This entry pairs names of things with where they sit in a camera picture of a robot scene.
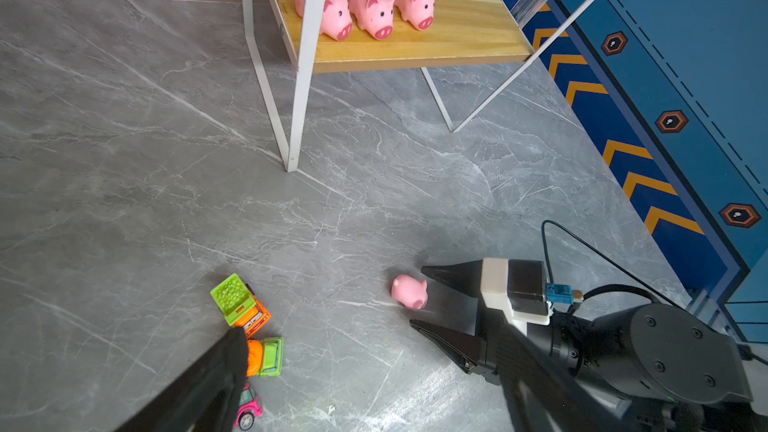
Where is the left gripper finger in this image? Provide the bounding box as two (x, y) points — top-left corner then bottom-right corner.
(118, 328), (248, 431)

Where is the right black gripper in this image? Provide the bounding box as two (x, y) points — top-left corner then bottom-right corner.
(409, 260), (576, 384)

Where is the green orange dump truck toy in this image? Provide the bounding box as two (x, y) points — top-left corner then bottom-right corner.
(210, 273), (271, 339)

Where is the white frame wooden shelf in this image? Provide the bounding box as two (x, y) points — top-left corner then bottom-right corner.
(237, 0), (646, 173)

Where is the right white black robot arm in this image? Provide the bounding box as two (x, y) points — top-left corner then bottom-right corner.
(412, 258), (767, 431)

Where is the pink toy truck left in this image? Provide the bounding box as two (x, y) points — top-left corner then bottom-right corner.
(234, 382), (263, 431)

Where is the orange green mixer truck toy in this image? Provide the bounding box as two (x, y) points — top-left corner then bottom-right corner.
(246, 337), (284, 377)

